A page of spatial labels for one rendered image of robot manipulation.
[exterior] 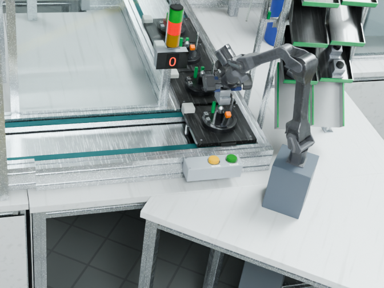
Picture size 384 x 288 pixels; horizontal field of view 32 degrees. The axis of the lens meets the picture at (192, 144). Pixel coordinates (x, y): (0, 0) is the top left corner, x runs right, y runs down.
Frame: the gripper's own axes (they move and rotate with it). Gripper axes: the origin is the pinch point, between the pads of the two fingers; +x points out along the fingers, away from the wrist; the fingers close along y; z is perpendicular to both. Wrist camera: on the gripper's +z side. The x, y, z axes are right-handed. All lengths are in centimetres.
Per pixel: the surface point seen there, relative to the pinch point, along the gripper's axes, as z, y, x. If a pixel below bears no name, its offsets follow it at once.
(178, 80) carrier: 14.8, 8.0, 31.0
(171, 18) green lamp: 22.0, 20.7, -14.4
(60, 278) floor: -56, 59, 99
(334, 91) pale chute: -3.4, -47.5, 2.4
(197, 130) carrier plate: -13.6, 9.7, 10.1
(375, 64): 26, -103, 53
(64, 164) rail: -25, 62, 3
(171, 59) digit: 11.4, 19.4, -1.7
